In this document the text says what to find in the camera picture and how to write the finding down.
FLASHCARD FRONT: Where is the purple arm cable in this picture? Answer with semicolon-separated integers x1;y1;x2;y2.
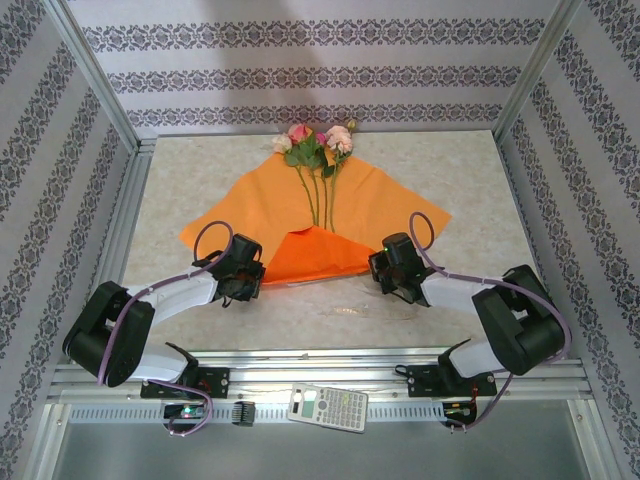
408;211;574;434
97;221;236;439

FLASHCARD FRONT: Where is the aluminium front rail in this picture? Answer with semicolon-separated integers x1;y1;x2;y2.
47;349;596;401

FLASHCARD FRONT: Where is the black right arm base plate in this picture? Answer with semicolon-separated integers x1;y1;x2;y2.
407;363;496;399

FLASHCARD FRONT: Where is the aluminium left corner post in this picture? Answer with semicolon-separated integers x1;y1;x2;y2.
43;0;141;154

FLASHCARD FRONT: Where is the pink fake flower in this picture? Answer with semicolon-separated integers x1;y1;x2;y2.
288;123;325;227

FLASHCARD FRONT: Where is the perforated metal cable tray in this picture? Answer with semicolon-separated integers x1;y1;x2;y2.
67;401;484;425

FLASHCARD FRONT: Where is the small circuit board with wires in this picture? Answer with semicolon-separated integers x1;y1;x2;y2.
442;402;479;425

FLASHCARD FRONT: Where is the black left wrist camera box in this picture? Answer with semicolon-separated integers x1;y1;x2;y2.
228;233;265;262

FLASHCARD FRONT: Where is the aluminium left side rail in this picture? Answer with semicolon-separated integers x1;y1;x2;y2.
72;139;154;364

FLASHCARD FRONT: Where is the grey scientific calculator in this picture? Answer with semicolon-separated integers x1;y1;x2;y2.
287;382;370;435

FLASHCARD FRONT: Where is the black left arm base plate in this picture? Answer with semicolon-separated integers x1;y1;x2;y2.
140;366;231;400

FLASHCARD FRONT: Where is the orange wrapping paper sheet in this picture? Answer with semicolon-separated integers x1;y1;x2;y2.
178;149;453;287

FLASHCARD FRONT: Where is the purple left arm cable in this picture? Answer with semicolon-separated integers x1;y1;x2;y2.
97;221;236;439

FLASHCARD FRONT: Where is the aluminium corner post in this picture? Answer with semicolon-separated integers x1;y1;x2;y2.
43;0;141;154
492;0;584;146

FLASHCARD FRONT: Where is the circuit board with green light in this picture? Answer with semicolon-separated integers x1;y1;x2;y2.
163;403;206;420

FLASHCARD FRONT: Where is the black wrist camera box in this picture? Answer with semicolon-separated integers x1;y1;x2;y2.
382;232;417;266
228;233;265;262

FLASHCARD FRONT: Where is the aluminium rail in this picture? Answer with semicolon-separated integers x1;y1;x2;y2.
72;139;154;364
497;132;571;359
47;349;596;401

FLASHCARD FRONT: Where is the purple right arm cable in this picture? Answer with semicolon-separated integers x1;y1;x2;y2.
408;211;574;434

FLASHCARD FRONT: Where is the aluminium right side rail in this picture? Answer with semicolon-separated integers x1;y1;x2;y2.
497;132;571;359

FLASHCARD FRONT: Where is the aluminium right corner post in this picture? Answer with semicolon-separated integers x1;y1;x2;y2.
492;0;584;146

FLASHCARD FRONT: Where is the dark pink fake rose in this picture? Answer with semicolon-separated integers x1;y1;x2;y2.
312;131;337;231

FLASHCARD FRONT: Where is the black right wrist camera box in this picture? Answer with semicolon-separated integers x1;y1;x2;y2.
382;232;417;266

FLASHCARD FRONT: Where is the black clipper comb guard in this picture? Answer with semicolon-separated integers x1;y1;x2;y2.
231;400;256;427

